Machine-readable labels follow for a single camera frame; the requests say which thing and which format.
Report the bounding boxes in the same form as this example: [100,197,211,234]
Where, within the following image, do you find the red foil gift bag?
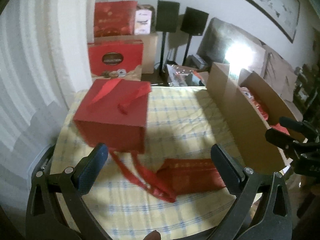
[109,151,226,203]

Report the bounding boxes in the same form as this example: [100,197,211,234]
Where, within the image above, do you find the large open cardboard box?
[206,62,302,174]

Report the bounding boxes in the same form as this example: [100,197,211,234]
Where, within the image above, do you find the yellow plaid bed sheet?
[49,84,288,240]

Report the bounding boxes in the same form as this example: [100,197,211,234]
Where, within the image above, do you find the red gift box with ribbon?
[73,79,151,153]

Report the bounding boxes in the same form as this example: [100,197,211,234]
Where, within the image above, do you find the clear plastic bag of items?
[165,64,209,87]

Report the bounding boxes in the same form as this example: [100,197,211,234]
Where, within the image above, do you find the right black speaker on stand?
[180,7,209,65]

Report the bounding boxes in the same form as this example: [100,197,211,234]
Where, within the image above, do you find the black speaker on stand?
[180,7,209,65]
[156,0,180,76]

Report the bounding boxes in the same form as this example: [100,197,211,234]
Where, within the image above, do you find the red Ferrero Collection paper bag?
[88,40,144,81]

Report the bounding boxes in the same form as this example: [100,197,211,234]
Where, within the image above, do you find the brown cardboard box on floor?
[94,33,158,74]

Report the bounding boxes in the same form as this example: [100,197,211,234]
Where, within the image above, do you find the left black speaker on stand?
[156,0,180,76]

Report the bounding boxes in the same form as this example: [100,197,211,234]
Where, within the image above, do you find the white curtain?
[1,0,95,209]

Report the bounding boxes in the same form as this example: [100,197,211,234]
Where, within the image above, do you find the white pink small box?
[134,9,152,35]

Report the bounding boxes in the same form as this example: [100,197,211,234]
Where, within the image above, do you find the red patterned gift box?
[94,1,138,37]

